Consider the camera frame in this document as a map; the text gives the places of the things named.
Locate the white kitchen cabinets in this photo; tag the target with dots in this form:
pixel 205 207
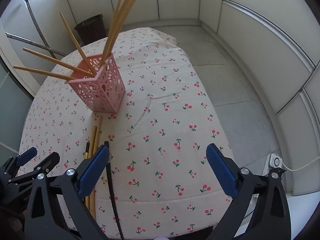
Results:
pixel 259 62

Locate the glass sliding door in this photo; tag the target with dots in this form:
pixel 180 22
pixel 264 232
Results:
pixel 15 104

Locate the cherry print tablecloth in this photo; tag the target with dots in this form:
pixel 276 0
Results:
pixel 163 184

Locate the black chopstick gold band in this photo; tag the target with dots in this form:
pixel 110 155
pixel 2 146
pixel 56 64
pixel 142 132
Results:
pixel 112 196

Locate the dark brown trash bin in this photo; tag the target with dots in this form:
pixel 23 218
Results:
pixel 91 29

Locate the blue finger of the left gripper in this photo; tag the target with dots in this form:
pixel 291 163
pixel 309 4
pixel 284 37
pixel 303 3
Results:
pixel 47 164
pixel 22 159

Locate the wooden chopstick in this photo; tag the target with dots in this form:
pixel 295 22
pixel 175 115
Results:
pixel 42 72
pixel 117 22
pixel 77 45
pixel 56 61
pixel 92 140
pixel 110 34
pixel 95 147
pixel 120 22

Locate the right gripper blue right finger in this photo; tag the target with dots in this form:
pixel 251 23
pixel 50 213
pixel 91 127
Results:
pixel 225 170

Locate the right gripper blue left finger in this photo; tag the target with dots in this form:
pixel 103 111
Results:
pixel 89 171

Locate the white power strip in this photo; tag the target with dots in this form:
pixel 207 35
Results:
pixel 272 161

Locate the pink perforated utensil holder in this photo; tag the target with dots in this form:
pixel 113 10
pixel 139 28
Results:
pixel 105 91

